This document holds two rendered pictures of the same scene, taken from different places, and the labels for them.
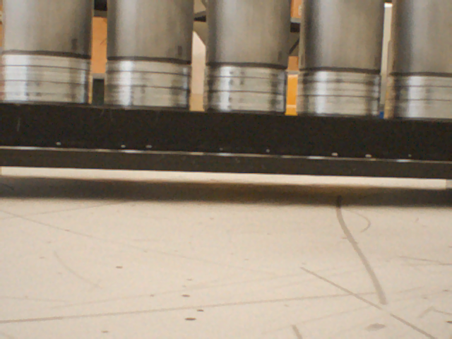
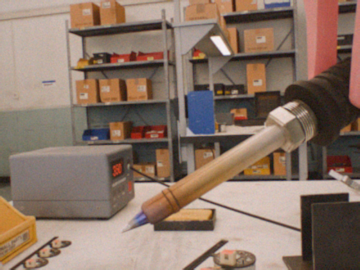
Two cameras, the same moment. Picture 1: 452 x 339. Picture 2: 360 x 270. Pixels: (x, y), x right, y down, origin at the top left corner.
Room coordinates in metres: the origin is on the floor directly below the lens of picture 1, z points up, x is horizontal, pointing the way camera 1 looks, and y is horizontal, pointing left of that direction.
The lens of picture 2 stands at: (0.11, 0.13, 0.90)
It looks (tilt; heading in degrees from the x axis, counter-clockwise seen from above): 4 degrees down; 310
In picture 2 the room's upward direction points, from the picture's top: 3 degrees counter-clockwise
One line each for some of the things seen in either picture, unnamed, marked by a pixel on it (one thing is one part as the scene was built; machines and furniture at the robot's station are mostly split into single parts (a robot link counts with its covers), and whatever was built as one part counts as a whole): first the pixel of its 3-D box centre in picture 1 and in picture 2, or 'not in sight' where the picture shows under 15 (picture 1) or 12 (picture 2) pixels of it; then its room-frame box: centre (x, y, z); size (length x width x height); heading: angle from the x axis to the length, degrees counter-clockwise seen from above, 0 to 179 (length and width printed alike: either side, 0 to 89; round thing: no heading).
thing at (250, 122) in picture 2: not in sight; (249, 123); (1.54, -2.34, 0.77); 0.24 x 0.16 x 0.04; 135
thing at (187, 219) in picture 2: not in sight; (186, 218); (0.42, -0.25, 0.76); 0.07 x 0.05 x 0.02; 31
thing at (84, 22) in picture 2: not in sight; (124, 95); (3.60, -3.02, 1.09); 1.20 x 0.45 x 2.18; 28
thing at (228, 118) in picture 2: not in sight; (224, 119); (1.81, -2.44, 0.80); 0.15 x 0.12 x 0.10; 22
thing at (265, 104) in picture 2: not in sight; (272, 106); (1.58, -2.82, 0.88); 0.30 x 0.23 x 0.25; 28
